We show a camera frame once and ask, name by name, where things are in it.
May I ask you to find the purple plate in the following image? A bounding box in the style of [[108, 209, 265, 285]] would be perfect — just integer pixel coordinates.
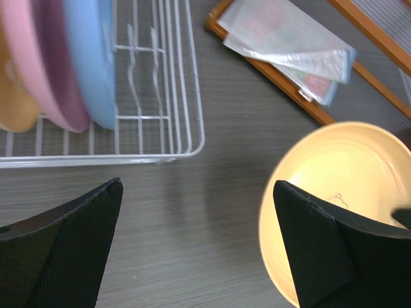
[[31, 1, 89, 133]]

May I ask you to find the clear plastic zip bag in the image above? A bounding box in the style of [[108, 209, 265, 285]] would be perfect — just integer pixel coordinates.
[[218, 1, 356, 105]]

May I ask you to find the white wire dish rack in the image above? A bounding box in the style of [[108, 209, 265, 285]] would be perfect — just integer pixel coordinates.
[[1, 1, 205, 169]]

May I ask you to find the yellow bear plate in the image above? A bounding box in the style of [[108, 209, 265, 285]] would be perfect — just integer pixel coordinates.
[[259, 122, 410, 307]]

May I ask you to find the blue plate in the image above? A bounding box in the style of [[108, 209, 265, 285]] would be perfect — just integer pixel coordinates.
[[63, 0, 116, 130]]

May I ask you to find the orange plate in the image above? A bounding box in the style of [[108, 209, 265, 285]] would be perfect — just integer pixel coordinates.
[[1, 30, 40, 133]]

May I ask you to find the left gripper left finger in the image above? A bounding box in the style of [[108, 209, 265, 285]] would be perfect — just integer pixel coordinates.
[[1, 178, 123, 307]]

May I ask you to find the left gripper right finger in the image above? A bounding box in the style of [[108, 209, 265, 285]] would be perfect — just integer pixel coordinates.
[[273, 180, 410, 307]]

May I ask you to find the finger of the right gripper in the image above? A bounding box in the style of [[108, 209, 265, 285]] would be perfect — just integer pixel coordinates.
[[391, 208, 411, 230]]

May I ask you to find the pink plate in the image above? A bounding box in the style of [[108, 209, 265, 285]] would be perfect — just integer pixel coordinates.
[[0, 0, 84, 134]]

